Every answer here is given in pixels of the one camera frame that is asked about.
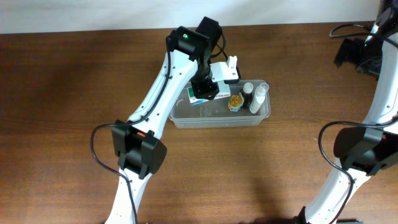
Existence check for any white green medicine box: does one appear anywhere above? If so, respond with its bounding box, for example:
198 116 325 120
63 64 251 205
187 81 231 105

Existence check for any small jar gold lid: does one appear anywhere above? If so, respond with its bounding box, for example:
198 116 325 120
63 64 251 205
228 95 243 112

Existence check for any dark bottle white cap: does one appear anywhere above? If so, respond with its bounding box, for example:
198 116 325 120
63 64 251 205
239 82 254 108

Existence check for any white spray bottle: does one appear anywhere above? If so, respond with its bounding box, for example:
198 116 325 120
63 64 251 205
249 83 269 114

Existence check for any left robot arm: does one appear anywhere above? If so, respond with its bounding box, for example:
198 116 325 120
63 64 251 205
106 17 241 223

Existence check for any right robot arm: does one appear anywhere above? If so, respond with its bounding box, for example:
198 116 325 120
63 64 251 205
292 0 397 223

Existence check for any clear plastic container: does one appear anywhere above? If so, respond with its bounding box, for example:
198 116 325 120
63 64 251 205
169 83 271 128

